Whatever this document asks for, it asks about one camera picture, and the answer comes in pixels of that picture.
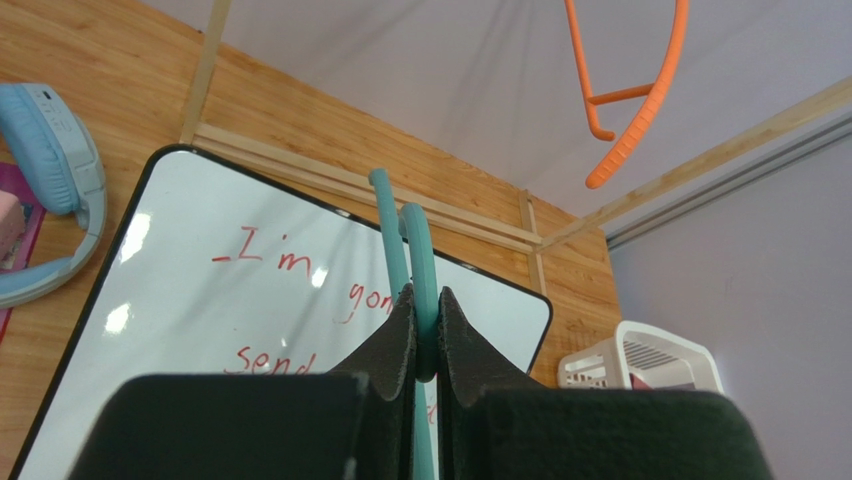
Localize white dry-erase board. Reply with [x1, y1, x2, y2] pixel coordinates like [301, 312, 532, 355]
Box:
[12, 147, 553, 479]

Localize wooden hanger rack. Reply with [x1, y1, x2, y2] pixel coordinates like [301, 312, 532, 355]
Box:
[180, 1, 851, 292]

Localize light blue headphones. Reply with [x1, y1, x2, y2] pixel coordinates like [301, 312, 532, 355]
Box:
[1, 83, 107, 309]

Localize orange plastic hanger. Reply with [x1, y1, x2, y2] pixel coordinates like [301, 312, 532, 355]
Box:
[563, 0, 690, 190]

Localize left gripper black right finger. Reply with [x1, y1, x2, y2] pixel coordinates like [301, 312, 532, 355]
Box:
[437, 288, 772, 479]

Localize pink box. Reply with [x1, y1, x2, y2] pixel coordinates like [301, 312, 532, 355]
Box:
[0, 161, 48, 344]

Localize teal plastic hanger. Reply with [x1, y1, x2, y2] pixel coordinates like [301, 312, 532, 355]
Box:
[368, 168, 439, 479]

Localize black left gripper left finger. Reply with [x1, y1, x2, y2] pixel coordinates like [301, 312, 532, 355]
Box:
[70, 286, 417, 479]

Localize white plastic laundry basket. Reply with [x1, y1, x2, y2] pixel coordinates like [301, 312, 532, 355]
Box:
[556, 320, 724, 394]

